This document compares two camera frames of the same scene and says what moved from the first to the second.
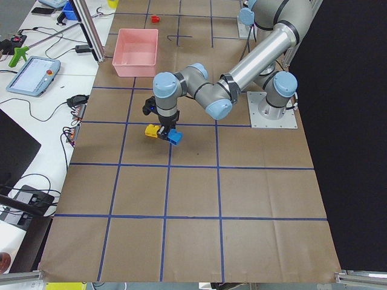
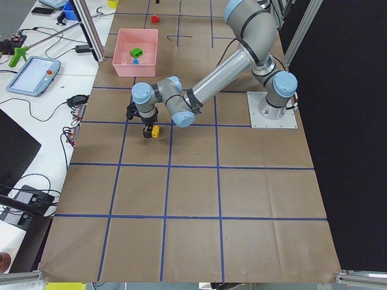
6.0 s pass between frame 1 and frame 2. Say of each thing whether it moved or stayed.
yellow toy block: stayed
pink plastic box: stayed
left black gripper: moved
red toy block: stayed
